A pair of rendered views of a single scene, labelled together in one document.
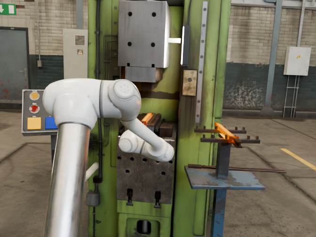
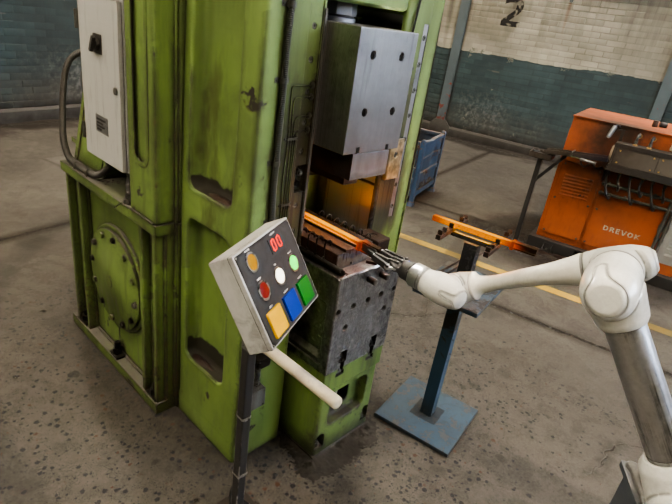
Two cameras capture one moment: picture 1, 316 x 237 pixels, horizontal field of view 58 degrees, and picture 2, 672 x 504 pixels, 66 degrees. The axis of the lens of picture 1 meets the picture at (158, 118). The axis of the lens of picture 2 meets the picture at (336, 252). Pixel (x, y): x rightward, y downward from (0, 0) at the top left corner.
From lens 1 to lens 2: 194 cm
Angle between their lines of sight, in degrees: 55
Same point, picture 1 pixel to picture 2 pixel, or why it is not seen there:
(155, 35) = (398, 93)
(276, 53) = not seen: outside the picture
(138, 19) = (382, 66)
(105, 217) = (261, 413)
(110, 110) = not seen: hidden behind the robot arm
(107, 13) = (301, 37)
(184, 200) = not seen: hidden behind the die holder
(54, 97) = (638, 299)
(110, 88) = (653, 265)
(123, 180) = (338, 343)
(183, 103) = (380, 192)
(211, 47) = (419, 99)
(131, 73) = (359, 164)
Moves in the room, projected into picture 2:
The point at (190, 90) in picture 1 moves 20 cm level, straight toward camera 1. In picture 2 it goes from (394, 170) to (433, 184)
